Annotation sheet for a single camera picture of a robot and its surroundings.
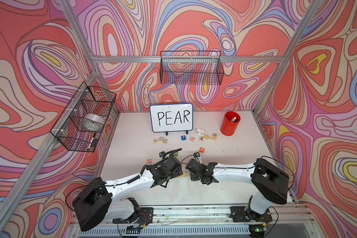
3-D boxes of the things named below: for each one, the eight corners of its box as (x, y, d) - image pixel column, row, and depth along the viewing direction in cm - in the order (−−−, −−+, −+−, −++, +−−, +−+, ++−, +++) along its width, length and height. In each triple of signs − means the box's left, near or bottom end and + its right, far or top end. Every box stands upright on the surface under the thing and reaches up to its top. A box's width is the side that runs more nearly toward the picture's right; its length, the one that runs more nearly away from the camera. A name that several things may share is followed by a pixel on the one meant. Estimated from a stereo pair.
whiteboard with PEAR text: (152, 132, 108) (148, 116, 94) (154, 120, 116) (151, 103, 102) (191, 132, 108) (193, 116, 94) (191, 120, 116) (192, 103, 102)
